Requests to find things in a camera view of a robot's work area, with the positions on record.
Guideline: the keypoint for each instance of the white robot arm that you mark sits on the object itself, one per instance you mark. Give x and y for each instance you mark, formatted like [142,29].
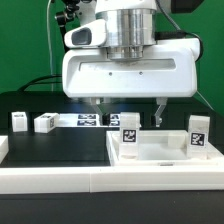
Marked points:
[116,53]

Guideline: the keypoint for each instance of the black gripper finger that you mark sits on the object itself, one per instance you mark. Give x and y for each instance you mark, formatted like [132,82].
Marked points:
[156,118]
[101,111]

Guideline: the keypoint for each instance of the white front fence bar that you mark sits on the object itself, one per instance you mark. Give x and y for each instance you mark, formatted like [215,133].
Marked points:
[109,179]

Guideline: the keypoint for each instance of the white left fence bar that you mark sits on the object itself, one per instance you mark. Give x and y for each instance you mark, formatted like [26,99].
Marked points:
[4,148]

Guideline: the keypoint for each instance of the white fence bar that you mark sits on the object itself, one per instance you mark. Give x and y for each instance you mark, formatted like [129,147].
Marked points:
[4,148]
[109,179]

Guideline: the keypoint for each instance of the white sheet with tags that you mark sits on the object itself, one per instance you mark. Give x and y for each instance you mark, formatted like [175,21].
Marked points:
[87,120]

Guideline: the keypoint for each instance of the white square table top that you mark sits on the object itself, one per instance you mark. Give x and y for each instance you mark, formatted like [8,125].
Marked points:
[161,148]

